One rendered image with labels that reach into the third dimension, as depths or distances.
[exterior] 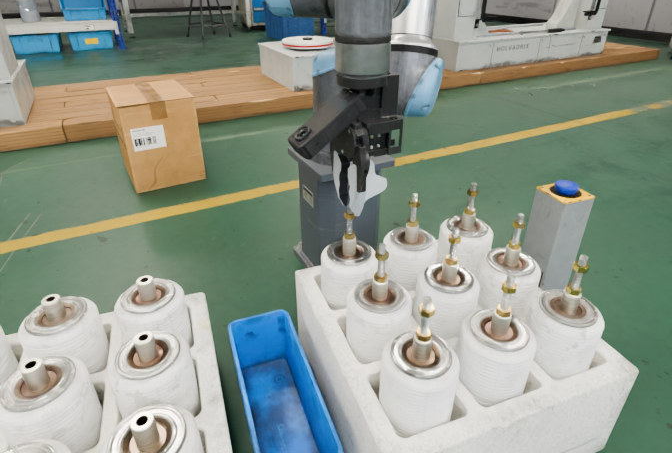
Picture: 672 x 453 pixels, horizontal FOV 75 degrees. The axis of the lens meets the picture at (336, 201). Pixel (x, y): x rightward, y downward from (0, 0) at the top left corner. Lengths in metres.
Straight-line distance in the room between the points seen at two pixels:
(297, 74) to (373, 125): 1.86
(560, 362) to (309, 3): 0.63
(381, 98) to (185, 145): 1.06
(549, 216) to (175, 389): 0.67
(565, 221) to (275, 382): 0.60
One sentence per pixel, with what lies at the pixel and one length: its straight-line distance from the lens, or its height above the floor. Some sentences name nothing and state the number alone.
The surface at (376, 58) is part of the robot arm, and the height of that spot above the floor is 0.57.
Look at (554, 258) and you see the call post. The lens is 0.92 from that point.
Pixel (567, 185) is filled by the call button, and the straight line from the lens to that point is 0.89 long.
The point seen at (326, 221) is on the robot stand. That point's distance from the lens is 0.99.
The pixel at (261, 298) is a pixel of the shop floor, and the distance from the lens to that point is 1.05.
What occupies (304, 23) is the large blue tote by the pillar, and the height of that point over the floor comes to 0.17.
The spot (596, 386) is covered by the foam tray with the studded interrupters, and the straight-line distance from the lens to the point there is 0.73.
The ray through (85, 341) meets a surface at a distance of 0.71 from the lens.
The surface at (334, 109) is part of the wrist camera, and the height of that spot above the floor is 0.50.
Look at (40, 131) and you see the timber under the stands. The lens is 2.26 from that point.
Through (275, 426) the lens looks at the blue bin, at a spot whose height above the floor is 0.00.
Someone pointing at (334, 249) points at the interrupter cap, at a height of 0.25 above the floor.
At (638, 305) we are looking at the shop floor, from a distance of 1.23.
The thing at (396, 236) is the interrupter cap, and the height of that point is 0.25.
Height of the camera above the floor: 0.67
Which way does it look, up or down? 28 degrees down
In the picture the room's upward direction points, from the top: straight up
